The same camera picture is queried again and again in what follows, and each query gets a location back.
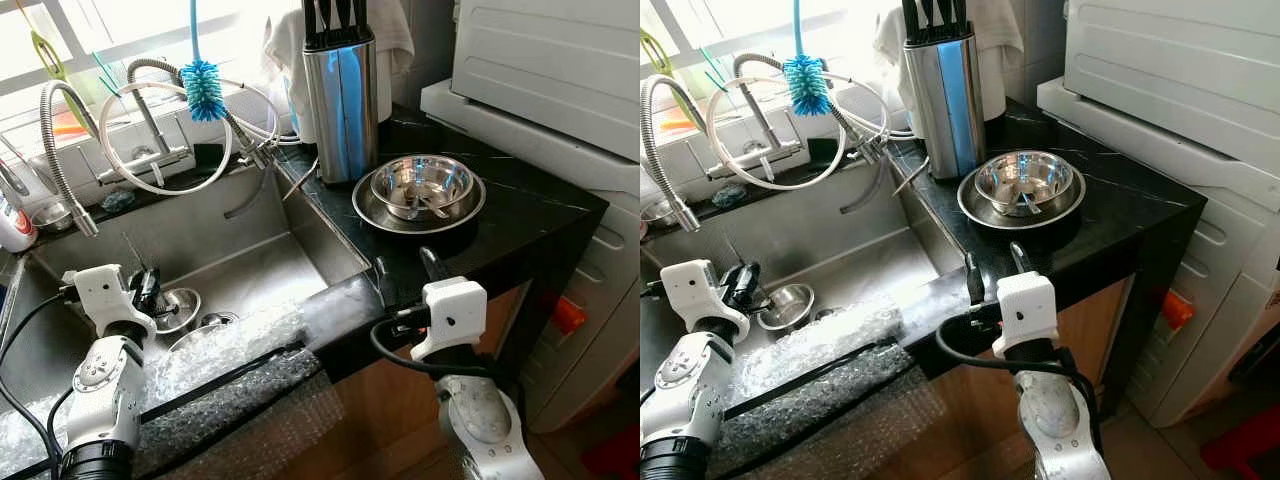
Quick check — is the large shallow steel bowl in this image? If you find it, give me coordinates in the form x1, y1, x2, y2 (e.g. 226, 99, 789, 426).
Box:
957, 152, 1088, 231
352, 155, 488, 236

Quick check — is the small steel bowl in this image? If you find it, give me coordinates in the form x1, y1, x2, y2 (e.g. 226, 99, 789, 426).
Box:
757, 283, 814, 331
150, 287, 203, 336

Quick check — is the stainless steel sink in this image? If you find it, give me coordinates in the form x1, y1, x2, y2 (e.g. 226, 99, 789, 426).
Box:
0, 150, 373, 401
640, 150, 966, 381

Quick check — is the clear bubble wrap sheet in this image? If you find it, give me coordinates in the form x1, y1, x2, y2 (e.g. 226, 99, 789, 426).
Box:
0, 300, 346, 480
640, 295, 951, 480

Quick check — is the grey curved spout pipe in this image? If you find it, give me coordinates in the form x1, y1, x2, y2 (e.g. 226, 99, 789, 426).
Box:
222, 165, 273, 219
840, 160, 891, 214

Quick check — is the white soap bottle red pump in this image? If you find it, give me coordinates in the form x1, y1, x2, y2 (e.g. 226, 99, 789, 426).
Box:
0, 185, 39, 253

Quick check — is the orange plastic object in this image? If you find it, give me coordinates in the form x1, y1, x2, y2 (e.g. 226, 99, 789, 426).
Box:
552, 295, 588, 336
1160, 290, 1196, 331

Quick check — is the chrome sink faucet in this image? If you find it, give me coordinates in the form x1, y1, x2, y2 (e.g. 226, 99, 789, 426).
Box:
95, 57, 291, 191
705, 52, 891, 183

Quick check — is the steel knife block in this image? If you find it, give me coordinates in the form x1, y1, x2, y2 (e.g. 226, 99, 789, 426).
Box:
302, 0, 379, 186
902, 0, 986, 181

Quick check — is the blue bottle brush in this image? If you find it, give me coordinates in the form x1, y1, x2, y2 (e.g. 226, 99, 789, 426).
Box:
180, 0, 229, 123
782, 0, 831, 118

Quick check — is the red plastic stool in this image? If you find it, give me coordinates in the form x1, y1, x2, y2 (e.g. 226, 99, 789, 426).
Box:
1200, 430, 1280, 480
583, 425, 641, 480

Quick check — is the white washing machine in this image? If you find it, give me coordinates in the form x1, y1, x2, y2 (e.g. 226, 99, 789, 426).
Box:
1035, 0, 1280, 431
420, 0, 641, 431

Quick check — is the white hanging towel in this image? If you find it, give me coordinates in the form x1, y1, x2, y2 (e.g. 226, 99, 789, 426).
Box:
262, 0, 416, 146
872, 0, 1026, 121

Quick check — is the green plastic utensil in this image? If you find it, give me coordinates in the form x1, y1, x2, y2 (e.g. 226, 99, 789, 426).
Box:
640, 30, 683, 93
30, 30, 71, 86

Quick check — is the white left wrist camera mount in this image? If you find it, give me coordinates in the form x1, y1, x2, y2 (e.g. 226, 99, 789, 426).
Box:
62, 264, 156, 338
660, 258, 751, 341

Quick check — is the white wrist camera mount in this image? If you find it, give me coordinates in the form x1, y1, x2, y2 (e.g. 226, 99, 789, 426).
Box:
62, 264, 156, 338
410, 278, 489, 363
660, 258, 751, 341
992, 270, 1059, 359

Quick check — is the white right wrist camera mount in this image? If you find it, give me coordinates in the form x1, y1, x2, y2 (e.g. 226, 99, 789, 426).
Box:
992, 270, 1059, 359
410, 278, 489, 363

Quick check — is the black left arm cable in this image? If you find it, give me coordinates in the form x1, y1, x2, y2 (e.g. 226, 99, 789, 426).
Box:
0, 288, 81, 480

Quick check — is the white looped hose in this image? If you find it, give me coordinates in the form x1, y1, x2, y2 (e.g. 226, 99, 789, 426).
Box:
98, 78, 301, 198
705, 72, 916, 193

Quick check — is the flexible steel spray hose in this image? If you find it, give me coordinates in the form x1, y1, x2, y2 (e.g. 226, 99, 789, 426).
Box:
641, 75, 703, 233
40, 80, 101, 239

